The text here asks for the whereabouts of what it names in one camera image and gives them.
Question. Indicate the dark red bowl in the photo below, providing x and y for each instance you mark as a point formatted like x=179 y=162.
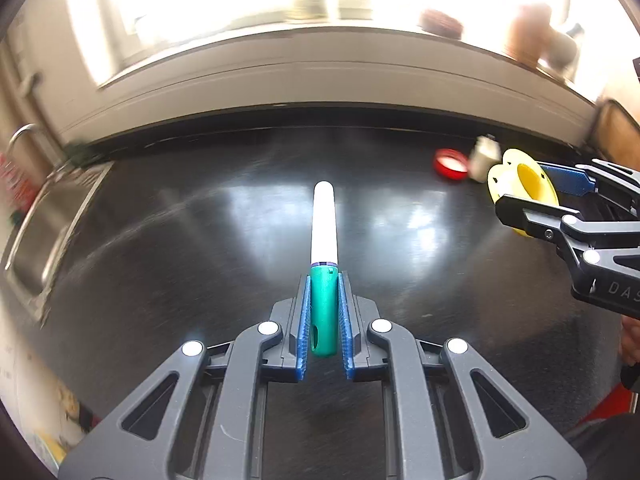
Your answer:
x=441 y=22

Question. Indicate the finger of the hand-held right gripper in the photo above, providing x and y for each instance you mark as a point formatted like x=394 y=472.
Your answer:
x=570 y=180
x=540 y=220

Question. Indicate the red jar lid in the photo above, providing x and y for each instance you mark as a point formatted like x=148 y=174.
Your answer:
x=451 y=164

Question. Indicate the yellow plastic spool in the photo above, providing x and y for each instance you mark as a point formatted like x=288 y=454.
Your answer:
x=522 y=185

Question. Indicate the small white bottle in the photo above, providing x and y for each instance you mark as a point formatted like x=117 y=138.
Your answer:
x=484 y=157

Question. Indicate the green scouring pad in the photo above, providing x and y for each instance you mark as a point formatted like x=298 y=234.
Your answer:
x=82 y=155

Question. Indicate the stainless steel sink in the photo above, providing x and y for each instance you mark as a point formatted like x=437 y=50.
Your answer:
x=47 y=230

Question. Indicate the grey kettle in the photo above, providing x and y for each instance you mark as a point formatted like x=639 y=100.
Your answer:
x=562 y=50

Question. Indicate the red wall poster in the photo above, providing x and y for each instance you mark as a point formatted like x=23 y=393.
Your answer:
x=15 y=185

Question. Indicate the white marker with green cap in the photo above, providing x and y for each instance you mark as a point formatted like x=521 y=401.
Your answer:
x=322 y=270

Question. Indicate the wooden board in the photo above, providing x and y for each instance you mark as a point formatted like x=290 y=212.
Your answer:
x=617 y=130

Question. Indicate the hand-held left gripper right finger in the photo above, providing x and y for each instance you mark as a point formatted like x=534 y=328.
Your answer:
x=346 y=330

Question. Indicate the chrome faucet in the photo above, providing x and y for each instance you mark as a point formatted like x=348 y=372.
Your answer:
x=30 y=147

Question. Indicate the person's right forearm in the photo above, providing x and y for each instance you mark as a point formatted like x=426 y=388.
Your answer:
x=631 y=345

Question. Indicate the brown clay pot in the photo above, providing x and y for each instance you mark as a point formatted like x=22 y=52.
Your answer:
x=529 y=30

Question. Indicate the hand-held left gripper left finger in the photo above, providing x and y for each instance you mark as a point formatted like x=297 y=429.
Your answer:
x=301 y=330

